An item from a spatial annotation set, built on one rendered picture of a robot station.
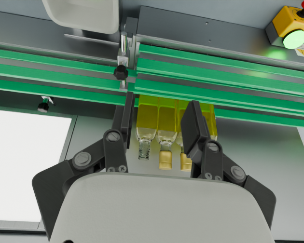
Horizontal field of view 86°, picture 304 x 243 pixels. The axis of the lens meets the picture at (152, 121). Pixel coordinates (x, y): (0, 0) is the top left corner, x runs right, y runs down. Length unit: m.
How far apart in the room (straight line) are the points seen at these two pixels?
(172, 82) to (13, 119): 0.53
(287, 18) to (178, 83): 0.31
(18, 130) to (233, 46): 0.69
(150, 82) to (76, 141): 0.31
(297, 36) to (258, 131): 0.40
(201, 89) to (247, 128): 0.37
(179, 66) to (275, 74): 0.27
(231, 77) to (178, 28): 0.19
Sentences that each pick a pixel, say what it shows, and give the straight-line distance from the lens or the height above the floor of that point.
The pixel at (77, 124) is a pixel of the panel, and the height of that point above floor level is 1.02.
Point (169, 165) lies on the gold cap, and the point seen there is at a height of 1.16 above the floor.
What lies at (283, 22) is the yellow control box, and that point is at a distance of 0.60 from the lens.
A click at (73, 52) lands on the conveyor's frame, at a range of 0.55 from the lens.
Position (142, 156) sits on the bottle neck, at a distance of 0.42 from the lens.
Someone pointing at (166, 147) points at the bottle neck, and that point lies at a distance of 0.44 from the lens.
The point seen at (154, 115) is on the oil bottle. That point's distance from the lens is 0.45.
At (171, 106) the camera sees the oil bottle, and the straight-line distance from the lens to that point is 0.48.
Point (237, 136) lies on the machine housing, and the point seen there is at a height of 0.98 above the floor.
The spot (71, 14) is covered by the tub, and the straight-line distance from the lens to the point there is 0.56.
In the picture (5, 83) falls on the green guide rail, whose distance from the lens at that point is 0.67.
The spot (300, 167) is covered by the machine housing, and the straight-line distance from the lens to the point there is 0.91.
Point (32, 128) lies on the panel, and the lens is 0.66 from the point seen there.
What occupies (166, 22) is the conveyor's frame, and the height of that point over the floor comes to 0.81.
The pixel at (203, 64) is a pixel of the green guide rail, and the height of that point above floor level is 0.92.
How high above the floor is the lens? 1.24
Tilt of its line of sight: 26 degrees down
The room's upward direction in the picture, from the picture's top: 176 degrees counter-clockwise
